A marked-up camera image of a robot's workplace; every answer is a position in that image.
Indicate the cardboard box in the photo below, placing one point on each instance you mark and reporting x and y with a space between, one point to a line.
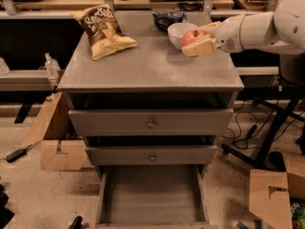
271 192
50 129

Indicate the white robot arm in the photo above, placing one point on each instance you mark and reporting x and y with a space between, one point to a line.
280 31

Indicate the clear plastic bottle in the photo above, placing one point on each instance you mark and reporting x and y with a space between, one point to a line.
51 65

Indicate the red apple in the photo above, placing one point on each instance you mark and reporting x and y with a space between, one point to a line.
191 36

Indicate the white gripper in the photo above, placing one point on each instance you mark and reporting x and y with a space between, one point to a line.
228 34

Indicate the green package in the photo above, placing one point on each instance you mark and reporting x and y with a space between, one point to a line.
298 215

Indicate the white bowl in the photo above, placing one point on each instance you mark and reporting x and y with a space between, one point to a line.
176 32

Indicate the cardboard box right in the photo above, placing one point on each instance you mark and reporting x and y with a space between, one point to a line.
271 192

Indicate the cardboard box left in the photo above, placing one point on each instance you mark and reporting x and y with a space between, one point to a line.
50 129

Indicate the middle grey drawer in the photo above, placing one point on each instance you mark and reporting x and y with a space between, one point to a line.
151 155

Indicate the blue snack bag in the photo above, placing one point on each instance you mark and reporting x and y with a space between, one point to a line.
163 19

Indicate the sea salt chips bag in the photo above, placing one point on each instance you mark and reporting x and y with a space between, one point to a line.
103 31

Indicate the black power adapter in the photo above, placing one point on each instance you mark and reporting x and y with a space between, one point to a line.
15 155

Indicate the top grey drawer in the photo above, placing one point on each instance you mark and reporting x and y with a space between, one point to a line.
145 122

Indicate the open bottom grey drawer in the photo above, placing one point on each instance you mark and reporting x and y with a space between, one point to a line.
152 197

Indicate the grey drawer cabinet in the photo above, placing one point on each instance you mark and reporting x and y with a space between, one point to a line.
154 75

